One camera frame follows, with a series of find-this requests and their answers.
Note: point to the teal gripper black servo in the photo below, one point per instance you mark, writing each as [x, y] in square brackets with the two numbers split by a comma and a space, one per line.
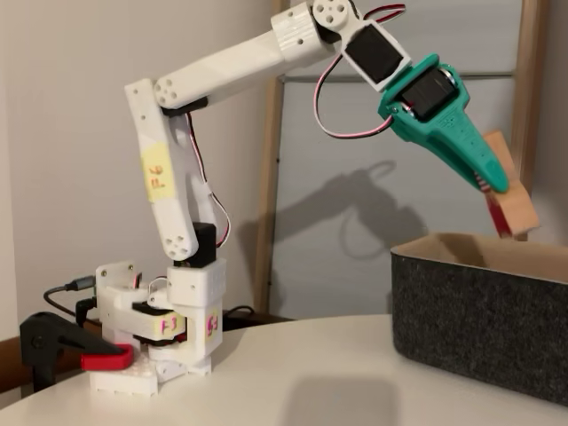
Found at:
[437, 116]

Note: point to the wooden block red painted figure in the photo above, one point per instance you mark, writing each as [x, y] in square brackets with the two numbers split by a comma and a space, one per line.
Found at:
[517, 208]

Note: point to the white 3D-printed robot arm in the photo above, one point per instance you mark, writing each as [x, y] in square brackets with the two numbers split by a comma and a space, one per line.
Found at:
[231, 66]

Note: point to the dark grey felt bin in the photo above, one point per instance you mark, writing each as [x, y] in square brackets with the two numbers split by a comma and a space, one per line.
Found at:
[479, 333]

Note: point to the metal rod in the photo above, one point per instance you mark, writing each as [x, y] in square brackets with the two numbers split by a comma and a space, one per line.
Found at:
[302, 78]

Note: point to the black and red clamp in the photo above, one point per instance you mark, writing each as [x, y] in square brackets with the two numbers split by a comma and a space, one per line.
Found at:
[40, 337]

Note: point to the wooden frame translucent panel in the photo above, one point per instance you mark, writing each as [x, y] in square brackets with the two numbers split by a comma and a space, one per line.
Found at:
[530, 66]

